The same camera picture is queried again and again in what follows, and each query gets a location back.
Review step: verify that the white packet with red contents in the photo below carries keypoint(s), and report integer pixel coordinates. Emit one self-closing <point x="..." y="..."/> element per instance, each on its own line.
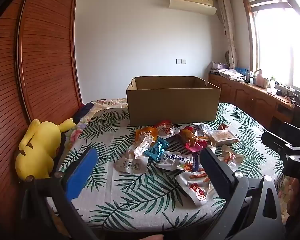
<point x="231" y="158"/>

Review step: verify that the yellow plush toy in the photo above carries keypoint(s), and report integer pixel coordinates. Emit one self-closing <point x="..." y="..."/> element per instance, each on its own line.
<point x="37" y="150"/>

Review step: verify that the leaf print bedsheet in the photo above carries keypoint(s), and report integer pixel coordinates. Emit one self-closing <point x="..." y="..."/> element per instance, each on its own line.
<point x="130" y="195"/>

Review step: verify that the small dark brown snack packet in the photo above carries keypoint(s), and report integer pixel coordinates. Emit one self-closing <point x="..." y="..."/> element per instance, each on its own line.
<point x="223" y="126"/>

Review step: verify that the pink bottle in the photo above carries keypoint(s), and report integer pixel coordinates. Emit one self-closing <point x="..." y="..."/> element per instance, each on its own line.
<point x="259" y="79"/>

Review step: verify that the purple box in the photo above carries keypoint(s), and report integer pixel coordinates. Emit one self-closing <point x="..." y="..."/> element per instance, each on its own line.
<point x="218" y="66"/>

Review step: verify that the folded patterned cloth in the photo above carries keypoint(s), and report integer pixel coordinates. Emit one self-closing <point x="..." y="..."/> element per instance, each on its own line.
<point x="230" y="74"/>

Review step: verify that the wooden framed window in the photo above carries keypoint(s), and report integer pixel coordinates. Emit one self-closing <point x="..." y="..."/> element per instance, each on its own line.
<point x="282" y="42"/>

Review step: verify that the red and white snack packet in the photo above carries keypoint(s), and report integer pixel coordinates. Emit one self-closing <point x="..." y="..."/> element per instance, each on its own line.
<point x="165" y="128"/>

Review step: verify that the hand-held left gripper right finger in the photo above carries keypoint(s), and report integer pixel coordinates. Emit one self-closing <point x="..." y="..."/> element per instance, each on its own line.
<point x="215" y="170"/>

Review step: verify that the white wall switch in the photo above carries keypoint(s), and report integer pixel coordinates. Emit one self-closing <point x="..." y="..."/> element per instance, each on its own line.
<point x="181" y="61"/>

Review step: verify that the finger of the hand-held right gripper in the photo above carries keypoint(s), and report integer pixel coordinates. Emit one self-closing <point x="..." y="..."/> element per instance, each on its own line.
<point x="293" y="128"/>
<point x="276" y="140"/>

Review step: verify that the white container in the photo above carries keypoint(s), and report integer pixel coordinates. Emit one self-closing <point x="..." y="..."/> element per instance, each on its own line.
<point x="272" y="86"/>

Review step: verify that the floral quilt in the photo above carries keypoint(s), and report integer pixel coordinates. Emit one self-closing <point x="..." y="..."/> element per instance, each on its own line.
<point x="76" y="132"/>

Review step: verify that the pink snack packet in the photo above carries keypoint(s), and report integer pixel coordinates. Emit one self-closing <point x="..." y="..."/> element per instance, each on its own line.
<point x="196" y="147"/>

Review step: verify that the person's left hand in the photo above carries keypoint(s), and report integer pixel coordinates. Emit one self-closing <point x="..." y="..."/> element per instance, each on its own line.
<point x="151" y="237"/>

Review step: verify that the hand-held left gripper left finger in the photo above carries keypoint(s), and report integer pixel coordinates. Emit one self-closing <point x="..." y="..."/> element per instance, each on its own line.
<point x="81" y="175"/>

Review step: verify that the white blue print snack packet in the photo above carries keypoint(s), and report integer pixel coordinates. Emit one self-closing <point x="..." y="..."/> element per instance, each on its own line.
<point x="177" y="161"/>

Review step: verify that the cardboard box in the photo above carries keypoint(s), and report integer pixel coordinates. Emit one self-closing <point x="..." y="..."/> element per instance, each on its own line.
<point x="172" y="105"/>

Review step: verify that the person's right hand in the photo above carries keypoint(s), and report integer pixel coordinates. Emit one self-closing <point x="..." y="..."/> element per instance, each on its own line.
<point x="297" y="195"/>

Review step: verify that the white crumpled snack packet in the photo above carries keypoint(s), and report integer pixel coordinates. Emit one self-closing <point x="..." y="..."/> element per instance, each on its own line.
<point x="142" y="146"/>

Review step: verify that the wooden sideboard cabinet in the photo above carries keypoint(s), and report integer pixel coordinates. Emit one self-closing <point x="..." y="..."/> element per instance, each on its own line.
<point x="252" y="102"/>

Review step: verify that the patterned curtain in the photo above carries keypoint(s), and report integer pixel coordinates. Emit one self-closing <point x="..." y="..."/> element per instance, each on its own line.
<point x="228" y="30"/>

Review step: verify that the clear packet with brown cake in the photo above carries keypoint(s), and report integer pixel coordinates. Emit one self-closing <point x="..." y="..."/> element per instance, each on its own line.
<point x="222" y="137"/>

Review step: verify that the white air conditioner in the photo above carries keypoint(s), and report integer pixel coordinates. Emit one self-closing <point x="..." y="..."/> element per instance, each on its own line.
<point x="192" y="1"/>

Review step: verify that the small round mirror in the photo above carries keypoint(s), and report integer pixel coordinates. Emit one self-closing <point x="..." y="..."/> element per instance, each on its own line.
<point x="227" y="56"/>

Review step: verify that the clear silver snack packet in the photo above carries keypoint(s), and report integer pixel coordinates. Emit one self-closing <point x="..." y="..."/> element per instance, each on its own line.
<point x="202" y="130"/>

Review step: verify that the dark cloth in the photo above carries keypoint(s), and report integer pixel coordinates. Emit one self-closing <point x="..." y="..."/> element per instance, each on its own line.
<point x="83" y="111"/>

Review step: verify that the white barcode snack packet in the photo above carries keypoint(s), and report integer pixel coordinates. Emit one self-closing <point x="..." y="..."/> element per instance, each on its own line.
<point x="130" y="165"/>

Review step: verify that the white red label snack packet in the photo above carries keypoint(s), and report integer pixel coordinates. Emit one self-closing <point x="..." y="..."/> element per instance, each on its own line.
<point x="195" y="187"/>

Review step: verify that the wooden louvred wardrobe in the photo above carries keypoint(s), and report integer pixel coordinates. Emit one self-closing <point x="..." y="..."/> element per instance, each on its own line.
<point x="35" y="67"/>

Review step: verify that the blue box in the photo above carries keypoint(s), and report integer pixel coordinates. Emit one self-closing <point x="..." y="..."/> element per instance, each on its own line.
<point x="241" y="70"/>

